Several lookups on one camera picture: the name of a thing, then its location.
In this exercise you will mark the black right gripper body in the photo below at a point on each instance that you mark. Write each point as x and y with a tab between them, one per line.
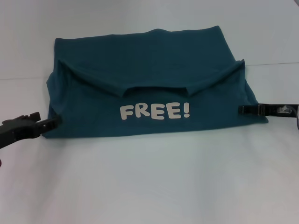
279	110

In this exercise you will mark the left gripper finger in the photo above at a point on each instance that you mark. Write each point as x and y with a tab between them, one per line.
36	116
47	124

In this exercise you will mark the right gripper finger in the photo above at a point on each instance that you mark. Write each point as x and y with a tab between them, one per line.
252	109

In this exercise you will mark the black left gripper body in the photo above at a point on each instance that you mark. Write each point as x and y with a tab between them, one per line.
14	130

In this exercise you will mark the teal blue shirt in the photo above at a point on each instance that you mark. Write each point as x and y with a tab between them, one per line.
151	81

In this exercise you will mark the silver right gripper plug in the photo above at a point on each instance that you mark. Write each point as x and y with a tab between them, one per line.
283	109

